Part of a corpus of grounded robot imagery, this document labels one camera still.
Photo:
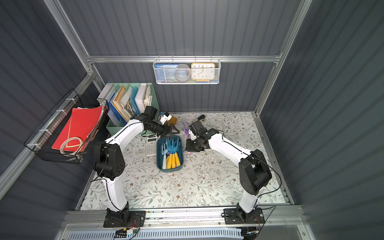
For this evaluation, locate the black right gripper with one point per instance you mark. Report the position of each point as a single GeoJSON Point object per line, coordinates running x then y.
{"type": "Point", "coordinates": [193, 146]}

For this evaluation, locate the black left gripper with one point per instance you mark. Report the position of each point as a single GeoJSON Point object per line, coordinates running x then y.
{"type": "Point", "coordinates": [167, 129]}

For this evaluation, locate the teal plastic storage box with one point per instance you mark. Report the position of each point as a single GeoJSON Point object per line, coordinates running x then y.
{"type": "Point", "coordinates": [160, 157]}

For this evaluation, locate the teal rake yellow handle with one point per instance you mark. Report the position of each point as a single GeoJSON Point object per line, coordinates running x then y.
{"type": "Point", "coordinates": [170, 159]}
{"type": "Point", "coordinates": [172, 146]}
{"type": "Point", "coordinates": [176, 146]}

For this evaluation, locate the teal rake white handle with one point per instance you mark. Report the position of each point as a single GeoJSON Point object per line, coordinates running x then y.
{"type": "Point", "coordinates": [164, 154]}

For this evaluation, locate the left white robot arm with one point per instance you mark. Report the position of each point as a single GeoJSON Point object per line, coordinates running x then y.
{"type": "Point", "coordinates": [110, 163]}

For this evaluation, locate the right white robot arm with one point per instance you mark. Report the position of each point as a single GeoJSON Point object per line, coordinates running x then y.
{"type": "Point", "coordinates": [254, 172]}

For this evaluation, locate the yellow brown sponge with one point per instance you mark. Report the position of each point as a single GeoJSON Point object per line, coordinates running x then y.
{"type": "Point", "coordinates": [172, 120]}

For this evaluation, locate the white calculator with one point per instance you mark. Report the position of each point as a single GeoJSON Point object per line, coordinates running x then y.
{"type": "Point", "coordinates": [151, 146]}

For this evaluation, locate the green file organizer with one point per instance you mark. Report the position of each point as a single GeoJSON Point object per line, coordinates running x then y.
{"type": "Point", "coordinates": [125, 100]}

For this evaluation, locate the grey tape roll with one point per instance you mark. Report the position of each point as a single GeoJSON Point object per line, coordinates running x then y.
{"type": "Point", "coordinates": [182, 73]}

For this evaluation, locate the orange white clock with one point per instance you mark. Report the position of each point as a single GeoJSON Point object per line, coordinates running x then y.
{"type": "Point", "coordinates": [203, 72]}

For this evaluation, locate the red folder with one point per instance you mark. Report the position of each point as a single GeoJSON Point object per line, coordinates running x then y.
{"type": "Point", "coordinates": [77, 129]}

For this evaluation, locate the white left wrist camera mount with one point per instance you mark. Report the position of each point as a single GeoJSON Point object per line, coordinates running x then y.
{"type": "Point", "coordinates": [165, 117]}

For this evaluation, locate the blue box in wall basket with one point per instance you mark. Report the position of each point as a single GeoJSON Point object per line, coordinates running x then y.
{"type": "Point", "coordinates": [165, 72]}

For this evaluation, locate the white wire wall basket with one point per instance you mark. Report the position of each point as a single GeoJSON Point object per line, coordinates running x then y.
{"type": "Point", "coordinates": [189, 62]}

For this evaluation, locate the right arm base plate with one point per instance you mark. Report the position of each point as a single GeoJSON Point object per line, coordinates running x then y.
{"type": "Point", "coordinates": [237, 216]}

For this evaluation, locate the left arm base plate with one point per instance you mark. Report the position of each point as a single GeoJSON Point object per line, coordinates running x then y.
{"type": "Point", "coordinates": [124, 219]}

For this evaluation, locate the black wire basket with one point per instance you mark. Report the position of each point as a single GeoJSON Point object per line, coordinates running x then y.
{"type": "Point", "coordinates": [44, 137]}

